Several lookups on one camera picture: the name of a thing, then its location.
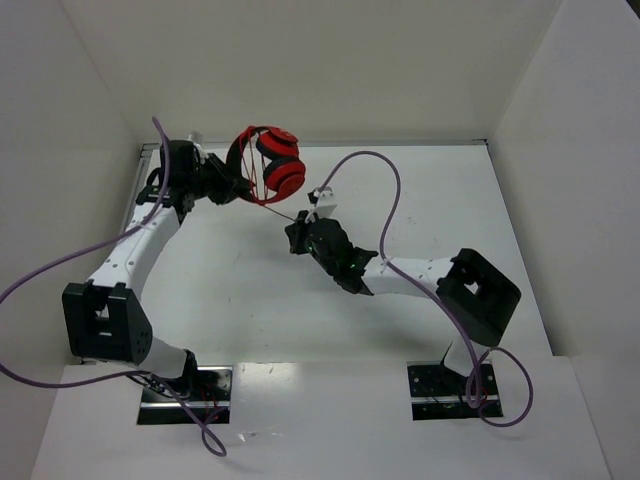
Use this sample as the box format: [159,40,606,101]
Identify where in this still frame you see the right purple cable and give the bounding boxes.
[322,151,534,427]

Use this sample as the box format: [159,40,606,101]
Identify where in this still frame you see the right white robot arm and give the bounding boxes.
[285,210,521,394]

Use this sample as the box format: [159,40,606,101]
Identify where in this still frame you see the aluminium table edge rail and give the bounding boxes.
[82,138,489,366]

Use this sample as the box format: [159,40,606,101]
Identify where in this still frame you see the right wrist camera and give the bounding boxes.
[305,187,337,223]

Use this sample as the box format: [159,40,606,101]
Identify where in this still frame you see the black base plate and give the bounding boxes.
[137,366,233,426]
[407,362,503,421]

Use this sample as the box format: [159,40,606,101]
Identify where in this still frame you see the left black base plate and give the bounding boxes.
[137,366,233,426]

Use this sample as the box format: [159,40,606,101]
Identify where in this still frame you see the red headphone cable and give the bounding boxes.
[237,130,301,226]

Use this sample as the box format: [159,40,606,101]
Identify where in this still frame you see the red black headphones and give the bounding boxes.
[225,126,306,205]

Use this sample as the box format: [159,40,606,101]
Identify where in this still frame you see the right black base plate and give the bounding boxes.
[407,362,503,421]

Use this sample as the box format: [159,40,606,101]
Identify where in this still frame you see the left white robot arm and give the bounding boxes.
[62,140,249,399]

